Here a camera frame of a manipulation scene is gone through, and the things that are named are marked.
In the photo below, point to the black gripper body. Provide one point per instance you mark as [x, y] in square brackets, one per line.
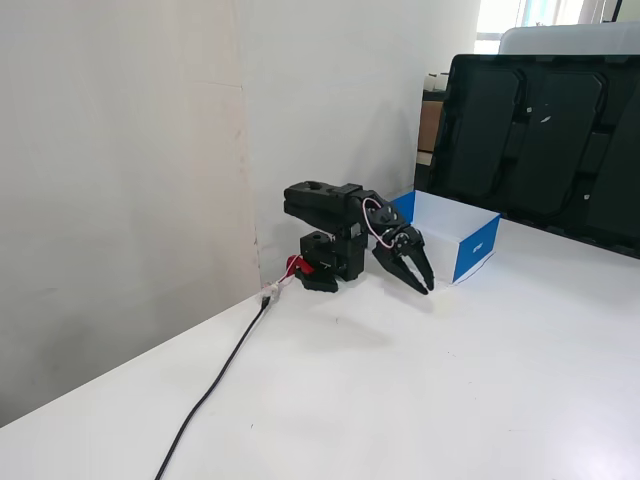
[400, 248]

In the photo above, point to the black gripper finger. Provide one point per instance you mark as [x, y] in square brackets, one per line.
[426, 270]
[402, 272]

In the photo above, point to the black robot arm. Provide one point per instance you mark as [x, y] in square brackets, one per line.
[320, 207]

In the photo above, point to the blue and white cardboard box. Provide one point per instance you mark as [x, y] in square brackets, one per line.
[475, 250]

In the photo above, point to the brown cardboard box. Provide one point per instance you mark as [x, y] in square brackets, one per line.
[430, 125]

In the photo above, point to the red table clamp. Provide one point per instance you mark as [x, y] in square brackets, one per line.
[299, 264]

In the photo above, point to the black moulded plastic tray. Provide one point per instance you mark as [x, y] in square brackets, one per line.
[540, 150]

